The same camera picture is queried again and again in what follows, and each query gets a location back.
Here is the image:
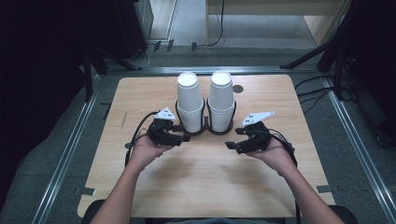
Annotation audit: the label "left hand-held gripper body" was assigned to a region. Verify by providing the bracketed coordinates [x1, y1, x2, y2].
[146, 106, 185, 147]

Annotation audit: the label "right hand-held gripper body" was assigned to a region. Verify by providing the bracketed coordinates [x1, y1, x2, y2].
[235, 110, 276, 155]

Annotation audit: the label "stack of white paper cups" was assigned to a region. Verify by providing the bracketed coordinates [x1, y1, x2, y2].
[176, 71, 206, 134]
[206, 71, 236, 133]

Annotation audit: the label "person's left hand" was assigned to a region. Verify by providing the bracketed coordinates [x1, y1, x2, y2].
[128, 135, 176, 171]

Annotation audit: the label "person's right hand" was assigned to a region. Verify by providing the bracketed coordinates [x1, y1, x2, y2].
[245, 137, 299, 178]

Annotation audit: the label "black metal stand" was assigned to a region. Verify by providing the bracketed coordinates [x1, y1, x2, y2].
[81, 49, 109, 103]

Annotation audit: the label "person's left leg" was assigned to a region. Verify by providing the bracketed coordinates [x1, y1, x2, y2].
[80, 199, 107, 224]

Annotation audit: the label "person's leg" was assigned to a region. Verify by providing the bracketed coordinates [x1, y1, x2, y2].
[80, 199, 107, 224]
[328, 204, 360, 224]

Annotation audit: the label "black cabinet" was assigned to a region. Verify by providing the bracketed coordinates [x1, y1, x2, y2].
[112, 0, 154, 61]

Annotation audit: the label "person's right leg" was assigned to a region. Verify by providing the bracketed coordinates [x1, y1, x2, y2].
[328, 204, 360, 224]

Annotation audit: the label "black tripod stand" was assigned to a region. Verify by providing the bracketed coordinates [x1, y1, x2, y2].
[279, 0, 358, 101]

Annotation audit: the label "light wooden desk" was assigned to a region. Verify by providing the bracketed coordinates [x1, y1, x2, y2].
[205, 0, 354, 48]

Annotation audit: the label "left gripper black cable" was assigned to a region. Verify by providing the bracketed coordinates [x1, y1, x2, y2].
[123, 110, 160, 168]

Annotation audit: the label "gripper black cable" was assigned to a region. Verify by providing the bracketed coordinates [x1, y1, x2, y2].
[123, 110, 160, 168]
[266, 128, 303, 224]

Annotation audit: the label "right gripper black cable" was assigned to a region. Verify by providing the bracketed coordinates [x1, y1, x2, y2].
[266, 128, 303, 224]

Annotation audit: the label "aluminium floor rail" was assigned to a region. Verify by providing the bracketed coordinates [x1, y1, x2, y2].
[320, 74, 396, 224]
[106, 65, 319, 76]
[31, 74, 101, 224]

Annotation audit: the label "black floor cables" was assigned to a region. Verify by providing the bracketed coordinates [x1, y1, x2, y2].
[293, 74, 356, 115]

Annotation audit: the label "grey table bracket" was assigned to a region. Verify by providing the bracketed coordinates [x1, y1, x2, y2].
[74, 186, 96, 197]
[316, 184, 341, 194]

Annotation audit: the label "black hanging cable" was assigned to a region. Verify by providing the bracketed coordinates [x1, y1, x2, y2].
[207, 0, 226, 49]

